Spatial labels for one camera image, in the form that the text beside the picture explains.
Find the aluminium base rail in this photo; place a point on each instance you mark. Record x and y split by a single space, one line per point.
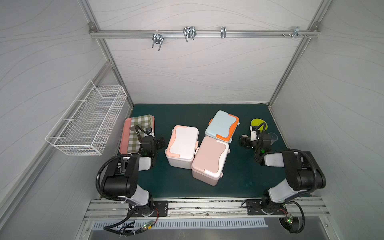
209 208

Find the white wire basket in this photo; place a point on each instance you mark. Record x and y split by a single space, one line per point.
85 127

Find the green bowl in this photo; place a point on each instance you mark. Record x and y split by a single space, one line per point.
259 125

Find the pink tray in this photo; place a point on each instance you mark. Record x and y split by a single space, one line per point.
125 136

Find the green checkered cloth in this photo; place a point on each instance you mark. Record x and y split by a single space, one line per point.
138 132

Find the clear plastic cup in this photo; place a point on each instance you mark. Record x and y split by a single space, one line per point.
273 137

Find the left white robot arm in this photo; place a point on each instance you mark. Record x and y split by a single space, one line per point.
117 179

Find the pink first aid kit box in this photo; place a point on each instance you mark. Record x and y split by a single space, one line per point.
209 160

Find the aluminium crossbar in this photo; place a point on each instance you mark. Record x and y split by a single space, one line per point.
201 34

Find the white peach first aid kit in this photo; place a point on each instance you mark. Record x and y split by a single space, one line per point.
182 146

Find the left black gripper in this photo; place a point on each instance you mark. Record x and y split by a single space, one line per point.
157 142

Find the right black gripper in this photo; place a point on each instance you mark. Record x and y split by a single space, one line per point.
247 140

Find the metal hook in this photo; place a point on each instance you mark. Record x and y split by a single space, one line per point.
189 33
296 33
158 39
223 32

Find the blue orange first aid kit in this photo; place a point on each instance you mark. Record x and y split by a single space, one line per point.
222 126

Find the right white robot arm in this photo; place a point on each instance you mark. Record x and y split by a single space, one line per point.
303 174

